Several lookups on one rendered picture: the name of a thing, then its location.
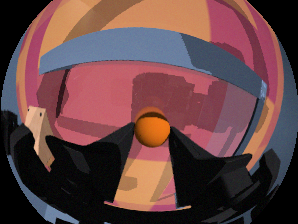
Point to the clear low corner wall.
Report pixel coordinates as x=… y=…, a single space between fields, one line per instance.
x=235 y=115

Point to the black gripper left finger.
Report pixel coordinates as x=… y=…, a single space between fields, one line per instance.
x=103 y=160

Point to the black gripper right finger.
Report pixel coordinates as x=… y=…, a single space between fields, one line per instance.
x=195 y=169

